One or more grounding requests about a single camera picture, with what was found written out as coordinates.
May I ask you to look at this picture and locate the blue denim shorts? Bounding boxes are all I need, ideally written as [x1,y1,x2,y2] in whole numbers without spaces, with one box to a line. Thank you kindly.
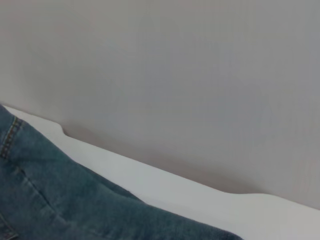
[0,104,245,240]

